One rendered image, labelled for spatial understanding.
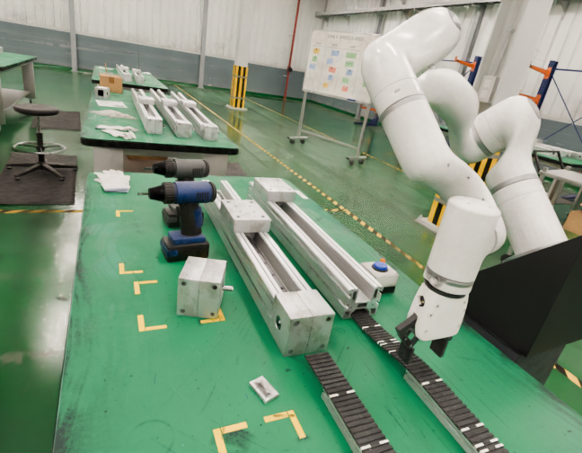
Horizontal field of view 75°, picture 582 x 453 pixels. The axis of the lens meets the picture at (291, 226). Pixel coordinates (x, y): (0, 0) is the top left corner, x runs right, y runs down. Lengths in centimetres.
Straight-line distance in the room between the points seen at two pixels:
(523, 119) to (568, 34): 867
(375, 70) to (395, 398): 61
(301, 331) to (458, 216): 37
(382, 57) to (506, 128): 50
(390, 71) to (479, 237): 33
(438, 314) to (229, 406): 40
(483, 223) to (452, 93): 43
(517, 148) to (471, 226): 51
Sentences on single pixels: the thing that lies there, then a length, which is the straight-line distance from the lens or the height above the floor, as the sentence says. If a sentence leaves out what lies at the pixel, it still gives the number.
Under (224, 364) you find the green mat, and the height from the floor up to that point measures 78.
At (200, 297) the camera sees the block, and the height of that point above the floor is 83.
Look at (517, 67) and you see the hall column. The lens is 412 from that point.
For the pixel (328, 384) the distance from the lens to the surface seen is 74.
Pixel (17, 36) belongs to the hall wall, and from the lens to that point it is 1585.
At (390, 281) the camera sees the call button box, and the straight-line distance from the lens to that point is 110.
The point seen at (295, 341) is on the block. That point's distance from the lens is 80.
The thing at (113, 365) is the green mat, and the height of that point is 78.
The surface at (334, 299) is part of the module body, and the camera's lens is 98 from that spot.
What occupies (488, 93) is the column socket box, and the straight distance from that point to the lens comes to 411.
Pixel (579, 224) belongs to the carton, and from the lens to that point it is 582.
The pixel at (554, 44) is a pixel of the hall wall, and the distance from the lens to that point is 991.
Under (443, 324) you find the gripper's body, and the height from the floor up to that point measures 93.
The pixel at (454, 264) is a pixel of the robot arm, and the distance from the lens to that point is 70.
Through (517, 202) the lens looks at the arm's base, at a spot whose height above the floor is 110.
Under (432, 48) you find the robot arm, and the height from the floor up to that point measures 140.
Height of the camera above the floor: 132
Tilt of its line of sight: 22 degrees down
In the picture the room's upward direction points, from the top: 10 degrees clockwise
